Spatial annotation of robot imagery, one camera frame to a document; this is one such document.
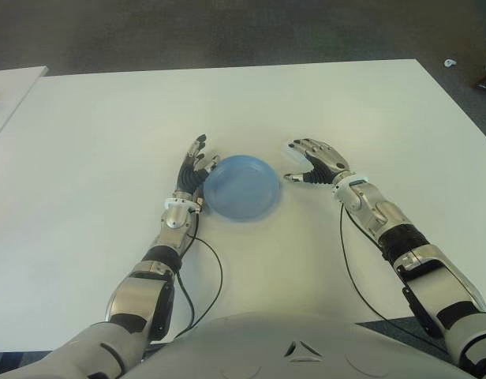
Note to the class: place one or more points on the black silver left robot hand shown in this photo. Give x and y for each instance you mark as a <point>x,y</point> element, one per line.
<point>188,177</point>

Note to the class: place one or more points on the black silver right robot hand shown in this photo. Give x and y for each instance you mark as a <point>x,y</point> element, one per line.
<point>330,162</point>

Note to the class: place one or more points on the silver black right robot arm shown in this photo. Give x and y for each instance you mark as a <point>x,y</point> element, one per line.
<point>424,268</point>

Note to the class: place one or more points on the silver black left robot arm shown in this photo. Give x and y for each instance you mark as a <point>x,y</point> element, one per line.
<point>142,292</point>

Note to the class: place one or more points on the blue plastic plate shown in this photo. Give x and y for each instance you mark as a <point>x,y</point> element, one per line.
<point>243,193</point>

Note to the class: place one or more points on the small white scrap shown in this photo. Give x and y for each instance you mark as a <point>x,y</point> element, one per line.
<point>449,63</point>

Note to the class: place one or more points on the grey robot torso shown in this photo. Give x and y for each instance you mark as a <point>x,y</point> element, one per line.
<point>266,343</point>

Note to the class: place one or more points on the white side table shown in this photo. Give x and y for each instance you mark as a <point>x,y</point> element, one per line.
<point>12,91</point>

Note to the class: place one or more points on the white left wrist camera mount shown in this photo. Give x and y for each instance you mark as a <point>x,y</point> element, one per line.
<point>182,202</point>

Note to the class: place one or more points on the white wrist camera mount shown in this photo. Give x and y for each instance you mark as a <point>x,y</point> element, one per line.
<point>182,202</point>
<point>349,184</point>

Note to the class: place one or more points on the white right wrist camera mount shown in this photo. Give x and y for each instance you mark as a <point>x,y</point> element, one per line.
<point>349,184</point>

